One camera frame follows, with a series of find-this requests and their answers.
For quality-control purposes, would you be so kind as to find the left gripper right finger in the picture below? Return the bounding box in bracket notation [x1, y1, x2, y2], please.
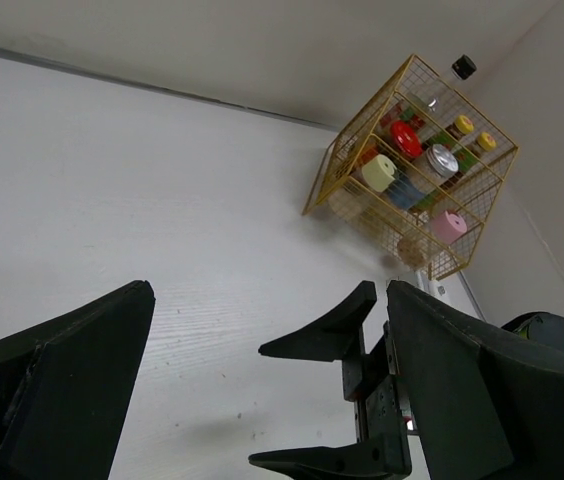
[387, 280, 564, 479]

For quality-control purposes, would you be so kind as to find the tall black-cap glass bottle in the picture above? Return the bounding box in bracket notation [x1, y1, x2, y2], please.
[398, 54, 477, 133]

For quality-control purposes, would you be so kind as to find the yellow-cap sauce bottle front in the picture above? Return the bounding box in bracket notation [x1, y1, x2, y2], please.
[453, 132, 497, 175]

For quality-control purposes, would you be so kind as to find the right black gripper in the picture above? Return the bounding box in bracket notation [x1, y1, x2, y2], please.
[248, 280, 412, 480]

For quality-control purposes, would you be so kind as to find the pink-cap spice jar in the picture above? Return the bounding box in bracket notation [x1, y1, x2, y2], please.
[397, 210, 468, 270]

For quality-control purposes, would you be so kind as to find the right side aluminium rail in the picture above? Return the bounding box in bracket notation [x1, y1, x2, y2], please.
[458, 271, 487, 321]

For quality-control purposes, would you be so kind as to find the yellow-cap beige jar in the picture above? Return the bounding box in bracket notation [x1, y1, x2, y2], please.
[328, 154, 396, 220]

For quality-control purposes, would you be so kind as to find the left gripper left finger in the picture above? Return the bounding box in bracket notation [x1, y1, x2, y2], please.
[0, 280, 156, 479]

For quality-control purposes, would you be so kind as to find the red-cap dark sauce jar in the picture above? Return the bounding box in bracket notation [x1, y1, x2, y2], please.
[361, 119, 424, 171]

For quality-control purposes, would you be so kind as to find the yellow wire basket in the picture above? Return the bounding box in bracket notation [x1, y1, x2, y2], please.
[303, 55, 518, 280]

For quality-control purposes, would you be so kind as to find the silver-cap blue-label shaker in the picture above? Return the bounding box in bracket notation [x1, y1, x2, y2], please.
[387, 145, 458, 210]

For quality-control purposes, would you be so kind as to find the yellow-cap sauce bottle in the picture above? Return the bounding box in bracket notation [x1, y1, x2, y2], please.
[453, 132, 497, 175]
[427, 115, 474, 150]

